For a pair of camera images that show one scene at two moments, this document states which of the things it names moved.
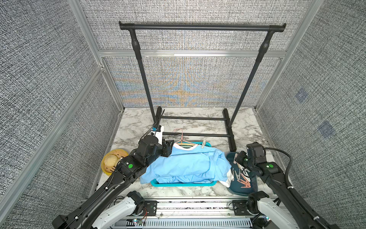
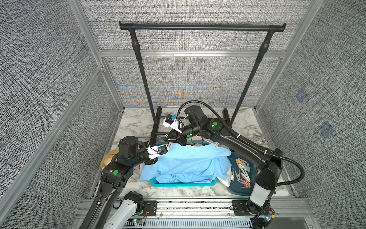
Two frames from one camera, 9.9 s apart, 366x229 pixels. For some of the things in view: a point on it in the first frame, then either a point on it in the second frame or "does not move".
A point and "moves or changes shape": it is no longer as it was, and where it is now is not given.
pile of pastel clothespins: [240, 174] does not move
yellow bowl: [110, 160] does not move
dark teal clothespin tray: [245, 182] does not move
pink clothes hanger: [182, 137] moves or changes shape
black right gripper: [239, 158] to [179, 137]
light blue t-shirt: [196, 164] moves or changes shape
